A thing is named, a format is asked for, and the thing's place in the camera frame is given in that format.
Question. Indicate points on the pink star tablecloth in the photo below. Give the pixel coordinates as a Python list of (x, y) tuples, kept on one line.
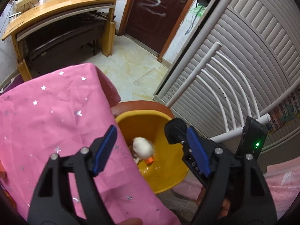
[(61, 112)]

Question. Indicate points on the red brown stool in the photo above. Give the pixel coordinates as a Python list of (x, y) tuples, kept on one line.
[(140, 105)]

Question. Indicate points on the white tissue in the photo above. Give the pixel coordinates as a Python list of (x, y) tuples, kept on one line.
[(143, 150)]

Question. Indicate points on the black bench under desk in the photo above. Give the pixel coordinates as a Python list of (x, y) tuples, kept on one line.
[(65, 37)]

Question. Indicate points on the dark red door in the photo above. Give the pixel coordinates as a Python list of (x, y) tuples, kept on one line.
[(154, 23)]

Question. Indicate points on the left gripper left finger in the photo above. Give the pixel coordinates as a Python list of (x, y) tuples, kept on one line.
[(66, 192)]

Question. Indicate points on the left hand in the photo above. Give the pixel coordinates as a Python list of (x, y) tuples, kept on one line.
[(131, 221)]

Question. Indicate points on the wooden desk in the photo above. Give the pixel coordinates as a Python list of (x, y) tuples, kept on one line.
[(53, 11)]

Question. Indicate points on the yellow plastic bin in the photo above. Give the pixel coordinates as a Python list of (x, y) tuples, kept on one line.
[(167, 170)]

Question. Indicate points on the white metal chair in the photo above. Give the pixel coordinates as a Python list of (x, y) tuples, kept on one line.
[(228, 85)]

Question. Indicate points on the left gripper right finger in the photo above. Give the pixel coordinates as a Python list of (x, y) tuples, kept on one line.
[(236, 195)]

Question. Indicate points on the white louvered cabinet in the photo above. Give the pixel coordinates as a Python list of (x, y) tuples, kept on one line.
[(262, 38)]

